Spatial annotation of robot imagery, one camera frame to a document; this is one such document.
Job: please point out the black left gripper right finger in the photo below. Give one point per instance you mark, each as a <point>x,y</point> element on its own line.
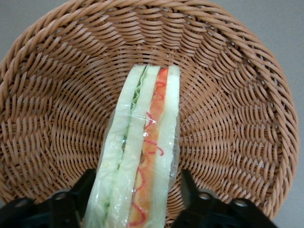
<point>209,213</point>

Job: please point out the brown round wicker basket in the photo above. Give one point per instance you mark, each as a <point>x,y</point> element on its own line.
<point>71,95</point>

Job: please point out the plastic-wrapped triangle sandwich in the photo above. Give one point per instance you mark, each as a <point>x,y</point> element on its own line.
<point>142,142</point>

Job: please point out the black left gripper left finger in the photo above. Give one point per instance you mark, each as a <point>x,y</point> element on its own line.
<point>47,211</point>

